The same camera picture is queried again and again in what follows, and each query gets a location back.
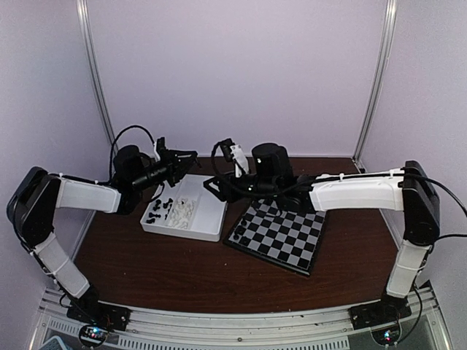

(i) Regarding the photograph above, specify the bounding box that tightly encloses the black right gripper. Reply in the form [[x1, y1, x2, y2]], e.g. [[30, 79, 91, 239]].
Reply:
[[204, 169, 280, 203]]

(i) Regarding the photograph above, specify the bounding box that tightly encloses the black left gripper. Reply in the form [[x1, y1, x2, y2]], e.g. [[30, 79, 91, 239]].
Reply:
[[131, 148, 197, 192]]

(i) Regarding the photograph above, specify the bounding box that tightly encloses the white compartment tray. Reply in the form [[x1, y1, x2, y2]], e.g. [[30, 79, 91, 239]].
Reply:
[[140, 174, 227, 242]]

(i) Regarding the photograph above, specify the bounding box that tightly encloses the black silver chessboard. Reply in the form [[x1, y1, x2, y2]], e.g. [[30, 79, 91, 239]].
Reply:
[[223, 200, 326, 277]]

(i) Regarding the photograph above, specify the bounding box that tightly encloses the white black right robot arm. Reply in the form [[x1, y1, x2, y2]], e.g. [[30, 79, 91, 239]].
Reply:
[[204, 139, 440, 322]]

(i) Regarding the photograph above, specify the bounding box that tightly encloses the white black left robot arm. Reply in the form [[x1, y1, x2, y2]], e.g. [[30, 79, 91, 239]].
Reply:
[[7, 145, 198, 324]]

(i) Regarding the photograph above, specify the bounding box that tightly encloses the black chess piece pile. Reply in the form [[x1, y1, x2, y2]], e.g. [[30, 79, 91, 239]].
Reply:
[[148, 198, 174, 219]]

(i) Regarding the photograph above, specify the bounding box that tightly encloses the white chess piece pile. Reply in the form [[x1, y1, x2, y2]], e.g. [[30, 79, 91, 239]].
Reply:
[[167, 197, 196, 230]]

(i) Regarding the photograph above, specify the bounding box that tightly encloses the left round circuit board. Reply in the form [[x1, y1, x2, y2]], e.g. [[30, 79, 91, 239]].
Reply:
[[78, 324, 109, 347]]

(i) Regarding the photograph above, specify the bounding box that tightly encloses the round circuit board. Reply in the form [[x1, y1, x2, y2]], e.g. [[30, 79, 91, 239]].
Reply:
[[78, 324, 109, 347], [371, 325, 401, 347]]

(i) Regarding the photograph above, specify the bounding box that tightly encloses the right round circuit board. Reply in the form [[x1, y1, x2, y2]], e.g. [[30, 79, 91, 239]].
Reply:
[[371, 325, 401, 347]]

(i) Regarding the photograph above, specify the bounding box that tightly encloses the blue plastic basket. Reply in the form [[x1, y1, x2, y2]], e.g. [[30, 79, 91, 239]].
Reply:
[[39, 336, 71, 350]]

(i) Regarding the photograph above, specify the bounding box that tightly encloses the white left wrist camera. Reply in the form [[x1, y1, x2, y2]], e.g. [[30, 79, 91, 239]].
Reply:
[[153, 136, 166, 163]]

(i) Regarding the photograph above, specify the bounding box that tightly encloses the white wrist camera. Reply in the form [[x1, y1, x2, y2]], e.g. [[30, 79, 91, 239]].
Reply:
[[229, 144, 250, 178], [153, 136, 166, 163]]

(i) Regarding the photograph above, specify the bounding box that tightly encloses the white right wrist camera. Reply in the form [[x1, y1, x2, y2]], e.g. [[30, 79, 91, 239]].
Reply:
[[229, 144, 250, 178]]

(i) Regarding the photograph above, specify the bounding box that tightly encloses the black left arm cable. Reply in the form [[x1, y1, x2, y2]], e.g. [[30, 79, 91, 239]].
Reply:
[[107, 125, 156, 179]]

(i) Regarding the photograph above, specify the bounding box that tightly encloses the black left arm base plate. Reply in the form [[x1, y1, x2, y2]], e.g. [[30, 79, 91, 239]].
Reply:
[[66, 303, 131, 331]]

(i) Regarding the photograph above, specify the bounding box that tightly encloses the aluminium front rail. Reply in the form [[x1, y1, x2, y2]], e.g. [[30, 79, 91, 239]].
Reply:
[[26, 287, 454, 349]]

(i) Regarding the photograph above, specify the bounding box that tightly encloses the right aluminium frame post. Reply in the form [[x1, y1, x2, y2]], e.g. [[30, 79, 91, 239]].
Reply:
[[352, 0, 398, 167]]

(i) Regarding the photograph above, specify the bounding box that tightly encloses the aluminium frame post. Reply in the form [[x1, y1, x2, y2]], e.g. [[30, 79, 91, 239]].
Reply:
[[352, 0, 398, 167], [76, 0, 117, 151]]

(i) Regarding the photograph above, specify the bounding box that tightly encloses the left aluminium frame post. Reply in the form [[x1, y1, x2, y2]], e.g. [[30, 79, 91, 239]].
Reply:
[[76, 0, 117, 151]]

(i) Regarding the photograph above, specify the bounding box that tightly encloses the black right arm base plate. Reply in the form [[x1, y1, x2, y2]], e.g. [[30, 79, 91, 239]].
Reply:
[[349, 301, 412, 330]]

